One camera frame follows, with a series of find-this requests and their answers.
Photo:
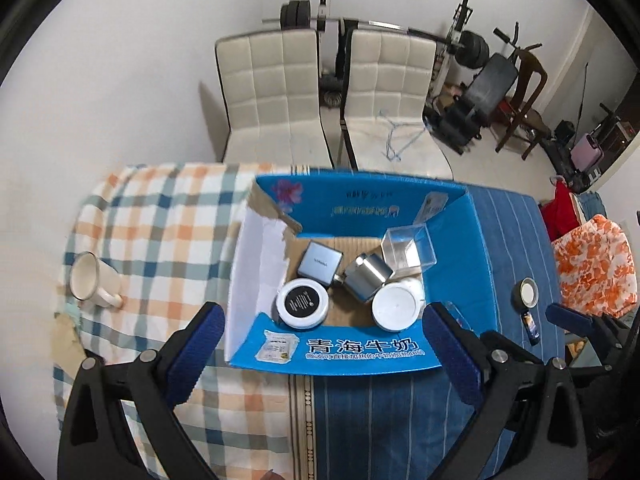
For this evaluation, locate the round white black-top device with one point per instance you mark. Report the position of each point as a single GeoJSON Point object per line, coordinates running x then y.
{"type": "Point", "coordinates": [302, 304]}

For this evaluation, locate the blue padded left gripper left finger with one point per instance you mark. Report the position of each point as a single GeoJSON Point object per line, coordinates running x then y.
{"type": "Point", "coordinates": [188, 351]}

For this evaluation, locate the white ceramic mug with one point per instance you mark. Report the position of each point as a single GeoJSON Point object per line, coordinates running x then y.
{"type": "Point", "coordinates": [93, 280]}

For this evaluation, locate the beige paper scrap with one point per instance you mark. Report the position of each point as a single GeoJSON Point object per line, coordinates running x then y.
{"type": "Point", "coordinates": [67, 351]}

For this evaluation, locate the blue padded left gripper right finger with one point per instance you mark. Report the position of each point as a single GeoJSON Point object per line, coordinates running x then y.
{"type": "Point", "coordinates": [462, 360]}

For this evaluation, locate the brown wooden chair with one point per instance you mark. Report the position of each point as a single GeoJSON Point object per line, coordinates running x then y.
{"type": "Point", "coordinates": [524, 122]}

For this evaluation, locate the clear plastic box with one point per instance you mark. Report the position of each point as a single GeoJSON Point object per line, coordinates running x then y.
{"type": "Point", "coordinates": [408, 250]}

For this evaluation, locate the white round jar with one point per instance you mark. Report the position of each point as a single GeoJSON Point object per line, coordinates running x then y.
{"type": "Point", "coordinates": [396, 306]}

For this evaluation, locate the silver metal tin can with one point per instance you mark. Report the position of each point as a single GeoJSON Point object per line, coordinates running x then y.
{"type": "Point", "coordinates": [364, 276]}

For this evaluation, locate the blue striped tablecloth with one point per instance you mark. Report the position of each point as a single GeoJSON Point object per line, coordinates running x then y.
{"type": "Point", "coordinates": [401, 426]}

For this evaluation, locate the white square charger box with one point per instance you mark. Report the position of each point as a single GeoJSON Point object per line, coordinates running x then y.
{"type": "Point", "coordinates": [319, 263]}

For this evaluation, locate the wire clothes hangers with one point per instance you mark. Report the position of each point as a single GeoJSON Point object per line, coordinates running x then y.
{"type": "Point", "coordinates": [400, 136]}

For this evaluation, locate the left white leather chair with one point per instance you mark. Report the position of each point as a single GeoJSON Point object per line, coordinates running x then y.
{"type": "Point", "coordinates": [270, 85]}

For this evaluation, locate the right white leather chair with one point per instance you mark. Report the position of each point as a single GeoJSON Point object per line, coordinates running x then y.
{"type": "Point", "coordinates": [392, 72]}

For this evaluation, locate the pink small suitcase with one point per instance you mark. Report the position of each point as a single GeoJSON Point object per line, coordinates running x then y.
{"type": "Point", "coordinates": [586, 153]}

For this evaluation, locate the white leather chair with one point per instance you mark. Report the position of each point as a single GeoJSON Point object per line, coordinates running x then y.
{"type": "Point", "coordinates": [392, 72]}
{"type": "Point", "coordinates": [270, 85]}

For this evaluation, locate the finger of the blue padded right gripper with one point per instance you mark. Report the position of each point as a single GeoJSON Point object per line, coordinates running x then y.
{"type": "Point", "coordinates": [458, 325]}
{"type": "Point", "coordinates": [570, 320]}

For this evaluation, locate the blue cardboard milk box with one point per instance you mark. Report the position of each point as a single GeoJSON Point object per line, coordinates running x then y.
{"type": "Point", "coordinates": [350, 213]}

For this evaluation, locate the black weight bench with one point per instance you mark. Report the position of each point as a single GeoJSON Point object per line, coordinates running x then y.
{"type": "Point", "coordinates": [461, 121]}

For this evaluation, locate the red cloth bag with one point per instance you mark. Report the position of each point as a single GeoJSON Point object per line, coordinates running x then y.
{"type": "Point", "coordinates": [559, 215]}

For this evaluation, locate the small gold-rim round tin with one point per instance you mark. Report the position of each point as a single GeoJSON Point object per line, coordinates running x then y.
{"type": "Point", "coordinates": [525, 295]}

